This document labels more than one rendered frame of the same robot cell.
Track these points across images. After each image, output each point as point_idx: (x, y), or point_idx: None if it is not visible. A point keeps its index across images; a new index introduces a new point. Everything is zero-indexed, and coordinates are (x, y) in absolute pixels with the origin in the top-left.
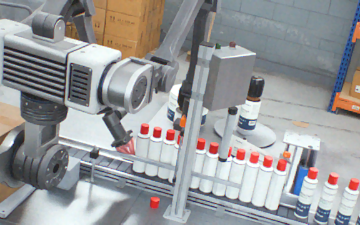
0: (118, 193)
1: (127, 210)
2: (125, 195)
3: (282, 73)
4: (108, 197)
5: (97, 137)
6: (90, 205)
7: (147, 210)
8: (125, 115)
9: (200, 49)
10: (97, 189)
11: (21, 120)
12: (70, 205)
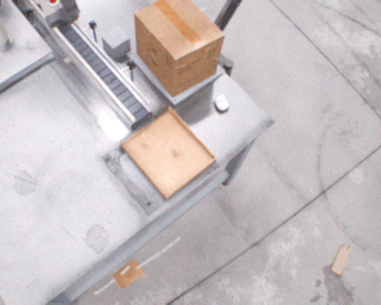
0: (87, 25)
1: (94, 9)
2: (85, 22)
3: None
4: (97, 23)
5: (46, 100)
6: (115, 20)
7: (81, 6)
8: None
9: None
10: (98, 33)
11: (153, 5)
12: (127, 25)
